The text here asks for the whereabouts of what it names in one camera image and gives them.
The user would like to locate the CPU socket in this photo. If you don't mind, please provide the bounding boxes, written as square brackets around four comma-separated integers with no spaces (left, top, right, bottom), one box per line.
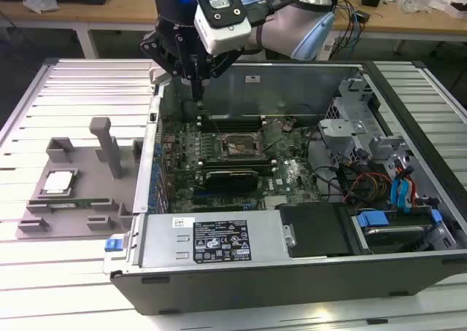
[220,131,263,160]

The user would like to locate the open black PC case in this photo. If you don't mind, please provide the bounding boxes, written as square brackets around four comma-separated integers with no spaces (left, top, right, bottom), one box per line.
[103,59,467,316]

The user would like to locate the small silver heatsink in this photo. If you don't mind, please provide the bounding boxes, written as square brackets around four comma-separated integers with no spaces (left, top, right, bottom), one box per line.
[264,195,289,210]

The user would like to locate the silver power supply with label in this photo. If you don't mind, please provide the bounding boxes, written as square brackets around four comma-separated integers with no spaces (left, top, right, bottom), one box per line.
[140,214,293,268]

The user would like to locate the black plastic shroud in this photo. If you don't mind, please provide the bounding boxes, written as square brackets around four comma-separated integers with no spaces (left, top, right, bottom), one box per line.
[275,202,357,258]

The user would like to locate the coloured power wire bundle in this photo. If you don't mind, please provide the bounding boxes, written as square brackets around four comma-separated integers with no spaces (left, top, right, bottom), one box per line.
[344,171,390,201]

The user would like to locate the black graphics card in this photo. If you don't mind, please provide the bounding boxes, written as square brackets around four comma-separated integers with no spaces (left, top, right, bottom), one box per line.
[203,168,260,193]

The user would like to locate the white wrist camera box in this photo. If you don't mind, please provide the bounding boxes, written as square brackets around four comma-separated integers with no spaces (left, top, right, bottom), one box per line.
[193,0,252,55]

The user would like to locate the grey metal drive cage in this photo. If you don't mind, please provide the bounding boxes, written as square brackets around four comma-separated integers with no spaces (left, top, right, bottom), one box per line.
[317,77,413,164]

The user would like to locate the hard disk in blue carrier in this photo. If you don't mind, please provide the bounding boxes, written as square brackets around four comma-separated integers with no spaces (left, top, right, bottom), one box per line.
[352,209,444,254]

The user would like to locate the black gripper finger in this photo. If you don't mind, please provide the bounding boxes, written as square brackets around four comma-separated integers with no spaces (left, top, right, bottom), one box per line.
[140,30,198,102]
[196,49,242,102]

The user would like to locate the green RAM stick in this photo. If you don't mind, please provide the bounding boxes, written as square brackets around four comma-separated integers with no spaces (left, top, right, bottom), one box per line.
[28,198,110,210]

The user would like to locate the wooden desk white legs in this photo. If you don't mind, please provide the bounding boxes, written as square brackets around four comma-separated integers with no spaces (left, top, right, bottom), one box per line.
[0,0,467,59]

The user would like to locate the green motherboard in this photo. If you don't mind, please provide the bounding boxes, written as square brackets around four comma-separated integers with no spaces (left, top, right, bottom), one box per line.
[158,121,322,214]

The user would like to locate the black RAM slots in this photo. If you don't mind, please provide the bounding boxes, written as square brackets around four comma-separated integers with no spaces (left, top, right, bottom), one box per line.
[198,158,274,176]
[198,114,266,133]

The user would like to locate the clear plastic bags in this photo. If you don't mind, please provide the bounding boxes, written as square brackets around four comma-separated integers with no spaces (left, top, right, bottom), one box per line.
[397,0,444,14]

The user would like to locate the blue flat wire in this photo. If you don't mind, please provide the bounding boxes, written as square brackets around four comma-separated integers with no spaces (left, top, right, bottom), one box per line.
[390,165,415,215]

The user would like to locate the crumpled white paper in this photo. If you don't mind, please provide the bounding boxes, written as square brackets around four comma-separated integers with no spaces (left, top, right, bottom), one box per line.
[21,0,60,13]

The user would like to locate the grey plastic parts rack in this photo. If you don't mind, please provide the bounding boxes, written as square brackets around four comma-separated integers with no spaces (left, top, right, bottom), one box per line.
[16,116,147,241]

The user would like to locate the silver square CPU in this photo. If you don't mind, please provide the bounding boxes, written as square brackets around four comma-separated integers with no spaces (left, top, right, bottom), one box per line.
[42,170,74,194]

